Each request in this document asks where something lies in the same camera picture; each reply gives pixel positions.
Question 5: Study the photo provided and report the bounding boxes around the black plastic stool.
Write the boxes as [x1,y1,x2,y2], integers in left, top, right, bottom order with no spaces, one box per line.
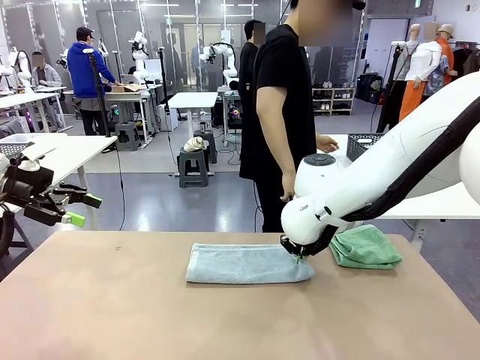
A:
[0,211,35,281]

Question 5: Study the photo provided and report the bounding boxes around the black tripod white head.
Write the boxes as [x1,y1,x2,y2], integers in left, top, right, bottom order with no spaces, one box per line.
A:
[82,47,113,138]

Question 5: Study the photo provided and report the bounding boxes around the wooden shoe shelf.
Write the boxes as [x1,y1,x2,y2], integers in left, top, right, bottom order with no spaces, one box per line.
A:
[311,80,356,116]

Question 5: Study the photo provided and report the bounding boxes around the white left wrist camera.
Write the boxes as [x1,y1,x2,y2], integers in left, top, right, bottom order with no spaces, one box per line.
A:
[16,144,57,173]

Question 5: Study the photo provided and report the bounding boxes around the seated person grey jacket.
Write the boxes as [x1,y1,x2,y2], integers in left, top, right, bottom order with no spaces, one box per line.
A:
[30,51,63,89]

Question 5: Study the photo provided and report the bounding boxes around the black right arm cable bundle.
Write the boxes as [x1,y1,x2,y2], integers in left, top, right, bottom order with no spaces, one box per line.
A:
[299,103,480,258]

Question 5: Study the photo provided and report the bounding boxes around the person's left hand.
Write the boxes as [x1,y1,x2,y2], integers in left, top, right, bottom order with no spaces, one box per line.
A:
[316,134,341,153]

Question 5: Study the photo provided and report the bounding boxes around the white work desk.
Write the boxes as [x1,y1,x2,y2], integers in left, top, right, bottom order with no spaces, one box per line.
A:
[100,84,158,146]

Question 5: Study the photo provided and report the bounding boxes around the person in black t-shirt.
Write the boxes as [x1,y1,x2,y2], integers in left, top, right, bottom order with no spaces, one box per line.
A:
[253,0,356,233]

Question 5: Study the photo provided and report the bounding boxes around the long white work table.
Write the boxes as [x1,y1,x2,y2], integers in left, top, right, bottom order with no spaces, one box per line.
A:
[0,85,68,133]

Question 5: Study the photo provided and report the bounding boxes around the light blue towel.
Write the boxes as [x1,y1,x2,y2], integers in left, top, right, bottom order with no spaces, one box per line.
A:
[185,242,316,285]

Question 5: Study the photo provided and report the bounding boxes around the black suitcases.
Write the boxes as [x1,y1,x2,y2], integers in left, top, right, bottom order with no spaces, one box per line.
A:
[355,73,384,104]

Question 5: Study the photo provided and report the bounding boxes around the person's right forearm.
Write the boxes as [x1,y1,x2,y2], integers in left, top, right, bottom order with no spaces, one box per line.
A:
[268,130,298,176]

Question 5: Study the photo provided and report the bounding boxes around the mannequin white top orange trousers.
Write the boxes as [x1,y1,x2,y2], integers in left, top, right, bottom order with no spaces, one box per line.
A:
[397,22,443,123]

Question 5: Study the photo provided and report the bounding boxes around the person's right hand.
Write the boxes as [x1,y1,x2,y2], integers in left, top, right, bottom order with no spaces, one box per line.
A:
[280,172,298,203]

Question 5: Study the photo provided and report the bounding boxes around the grey plastic lattice basket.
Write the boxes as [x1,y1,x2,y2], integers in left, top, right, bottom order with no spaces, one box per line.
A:
[0,140,37,158]
[346,133,386,162]

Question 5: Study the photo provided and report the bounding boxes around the black light stand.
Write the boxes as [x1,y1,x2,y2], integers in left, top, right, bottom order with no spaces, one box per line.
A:
[157,46,172,113]

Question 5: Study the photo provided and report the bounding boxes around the desktop computer rainbow fan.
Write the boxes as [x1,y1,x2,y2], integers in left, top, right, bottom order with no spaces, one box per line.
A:
[224,100,241,131]

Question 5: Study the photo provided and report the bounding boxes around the white computer case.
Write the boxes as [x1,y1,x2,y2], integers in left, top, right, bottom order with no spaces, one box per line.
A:
[157,103,179,132]

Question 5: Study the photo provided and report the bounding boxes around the grey frame robot table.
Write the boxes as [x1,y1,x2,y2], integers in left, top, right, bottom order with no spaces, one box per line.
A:
[217,85,243,147]

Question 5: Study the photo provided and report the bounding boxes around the thin black floor cable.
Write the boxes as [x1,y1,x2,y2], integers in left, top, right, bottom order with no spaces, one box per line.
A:
[112,144,127,232]

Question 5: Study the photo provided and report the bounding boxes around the open cardboard box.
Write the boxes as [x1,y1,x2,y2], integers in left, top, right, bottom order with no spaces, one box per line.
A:
[111,84,146,94]

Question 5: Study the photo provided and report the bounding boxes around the person in blue hoodie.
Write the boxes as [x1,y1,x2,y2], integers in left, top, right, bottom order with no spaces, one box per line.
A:
[67,25,122,137]

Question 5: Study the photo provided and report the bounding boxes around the mannequin orange shirt beige cap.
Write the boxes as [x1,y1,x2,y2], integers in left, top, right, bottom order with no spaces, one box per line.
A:
[425,22,459,102]

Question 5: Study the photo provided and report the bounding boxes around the mint green towel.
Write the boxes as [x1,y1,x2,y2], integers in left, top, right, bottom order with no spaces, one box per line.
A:
[328,223,404,270]

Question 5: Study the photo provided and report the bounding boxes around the white standing desk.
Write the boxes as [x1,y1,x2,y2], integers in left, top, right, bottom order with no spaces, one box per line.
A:
[167,91,219,177]

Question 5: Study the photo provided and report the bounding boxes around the person in black clothes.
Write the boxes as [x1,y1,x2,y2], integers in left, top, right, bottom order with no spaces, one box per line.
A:
[238,19,268,179]

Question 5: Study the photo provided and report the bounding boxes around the grey plastic step stool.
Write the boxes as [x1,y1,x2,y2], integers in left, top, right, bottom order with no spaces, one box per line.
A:
[193,129,218,165]
[178,146,210,188]
[114,121,143,152]

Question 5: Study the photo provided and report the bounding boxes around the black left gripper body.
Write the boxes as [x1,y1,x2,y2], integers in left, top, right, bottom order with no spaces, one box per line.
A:
[3,164,56,206]

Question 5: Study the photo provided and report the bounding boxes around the beige crumpled cloth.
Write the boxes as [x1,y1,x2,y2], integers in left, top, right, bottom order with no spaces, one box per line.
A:
[182,136,210,153]

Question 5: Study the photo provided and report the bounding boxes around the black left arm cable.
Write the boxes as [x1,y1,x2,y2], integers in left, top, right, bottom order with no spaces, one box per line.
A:
[0,202,18,260]

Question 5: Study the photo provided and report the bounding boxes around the clothes rack dark coats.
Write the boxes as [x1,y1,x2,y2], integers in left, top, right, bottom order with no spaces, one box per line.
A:
[451,41,480,82]

